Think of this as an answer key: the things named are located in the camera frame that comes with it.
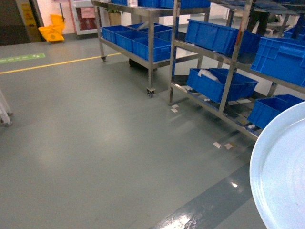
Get light blue round tray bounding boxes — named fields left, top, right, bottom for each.
left=249, top=103, right=305, bottom=229

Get blue bin lower shelf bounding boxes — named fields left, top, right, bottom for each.
left=186, top=68, right=258, bottom=103

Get blue bin shelf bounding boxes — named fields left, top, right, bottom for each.
left=186, top=68, right=258, bottom=103
left=185, top=19, right=261, bottom=56

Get steel wheeled shelf cart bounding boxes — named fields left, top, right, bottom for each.
left=91, top=0, right=211, bottom=98

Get blue bin middle shelf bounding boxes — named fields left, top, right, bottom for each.
left=185, top=19, right=261, bottom=56

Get steel shelf rack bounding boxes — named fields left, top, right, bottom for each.
left=169, top=0, right=305, bottom=140

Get large blue crate on shelf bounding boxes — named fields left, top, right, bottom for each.
left=251, top=37, right=305, bottom=87

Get blue bins on cart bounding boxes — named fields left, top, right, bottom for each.
left=101, top=23, right=173, bottom=62

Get blue bin bottom right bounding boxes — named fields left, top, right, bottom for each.
left=247, top=94, right=304, bottom=129

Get yellow mop bucket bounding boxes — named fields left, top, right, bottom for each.
left=38, top=14, right=65, bottom=42

